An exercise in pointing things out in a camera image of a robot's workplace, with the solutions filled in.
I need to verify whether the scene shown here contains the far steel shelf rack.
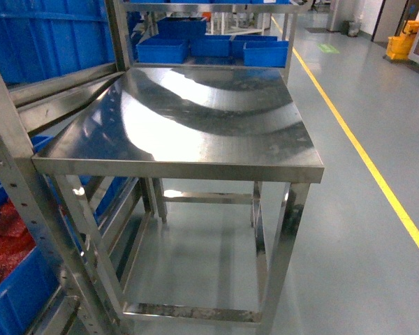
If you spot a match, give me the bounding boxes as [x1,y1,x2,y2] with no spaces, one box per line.
[122,1,309,82]

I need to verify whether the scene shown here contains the stainless steel shelf rack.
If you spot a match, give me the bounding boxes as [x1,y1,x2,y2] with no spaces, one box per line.
[0,1,132,334]

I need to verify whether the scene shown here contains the blue bin with red wrap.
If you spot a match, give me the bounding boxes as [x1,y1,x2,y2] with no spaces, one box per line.
[0,195,67,335]

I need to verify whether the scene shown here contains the small stainless steel table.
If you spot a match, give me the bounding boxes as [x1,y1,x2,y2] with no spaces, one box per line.
[32,66,324,334]

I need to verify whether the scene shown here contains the red bubble wrap bags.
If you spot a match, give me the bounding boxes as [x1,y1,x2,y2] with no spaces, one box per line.
[0,199,35,284]

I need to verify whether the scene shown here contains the yellow mop bucket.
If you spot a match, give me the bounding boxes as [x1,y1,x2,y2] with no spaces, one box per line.
[386,20,419,61]

